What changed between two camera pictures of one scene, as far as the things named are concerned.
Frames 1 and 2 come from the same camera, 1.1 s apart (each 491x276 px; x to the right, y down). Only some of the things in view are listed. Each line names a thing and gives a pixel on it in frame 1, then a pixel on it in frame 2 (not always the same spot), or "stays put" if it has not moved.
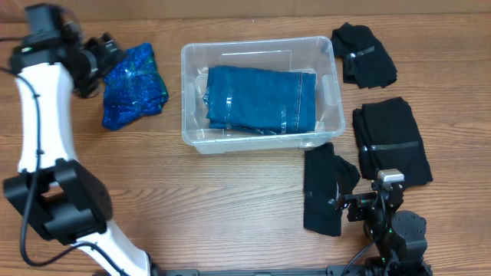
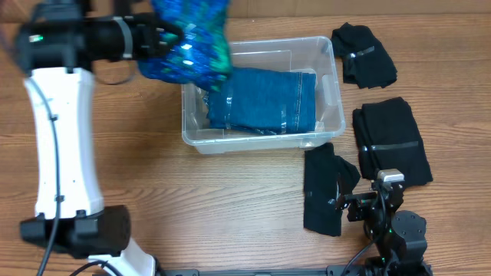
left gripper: x=106 y=51 → x=152 y=37
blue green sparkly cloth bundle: x=134 y=88 → x=201 y=57
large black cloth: x=388 y=137 stays put
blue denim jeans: x=261 y=100 stays put
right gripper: x=360 y=201 stays put
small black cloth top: x=366 y=64 stays put
